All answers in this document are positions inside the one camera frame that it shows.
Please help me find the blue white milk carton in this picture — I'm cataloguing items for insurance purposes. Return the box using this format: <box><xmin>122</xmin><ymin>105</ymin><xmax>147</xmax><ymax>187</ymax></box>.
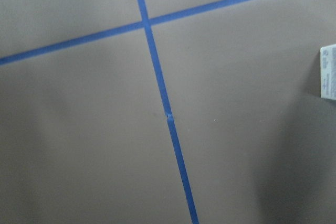
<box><xmin>320</xmin><ymin>44</ymin><xmax>335</xmax><ymax>100</ymax></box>

